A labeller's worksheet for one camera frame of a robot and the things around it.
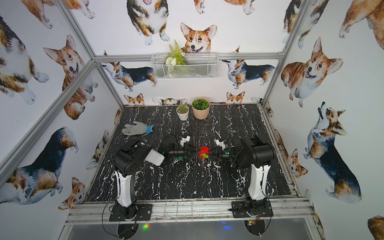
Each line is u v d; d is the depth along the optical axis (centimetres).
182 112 107
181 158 87
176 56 82
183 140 90
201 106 106
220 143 92
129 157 54
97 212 75
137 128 106
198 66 92
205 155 88
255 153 53
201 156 91
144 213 73
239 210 74
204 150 86
